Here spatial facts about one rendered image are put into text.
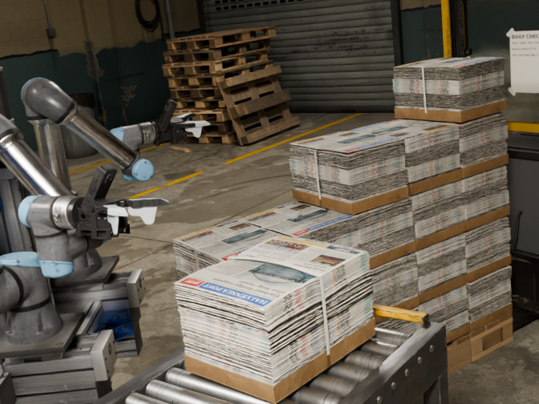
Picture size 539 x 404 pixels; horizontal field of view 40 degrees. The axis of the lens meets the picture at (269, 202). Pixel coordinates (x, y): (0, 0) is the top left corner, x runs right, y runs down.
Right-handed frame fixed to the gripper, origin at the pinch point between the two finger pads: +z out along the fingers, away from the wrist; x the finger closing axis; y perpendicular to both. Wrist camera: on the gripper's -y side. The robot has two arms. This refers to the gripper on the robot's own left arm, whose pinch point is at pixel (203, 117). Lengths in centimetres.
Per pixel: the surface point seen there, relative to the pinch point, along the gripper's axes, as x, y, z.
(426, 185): 33, 34, 78
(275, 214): 14.4, 39.1, 20.7
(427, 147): 30, 19, 81
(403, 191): 36, 33, 66
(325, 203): 24, 35, 38
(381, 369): 135, 26, -12
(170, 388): 113, 29, -55
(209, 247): 32, 37, -14
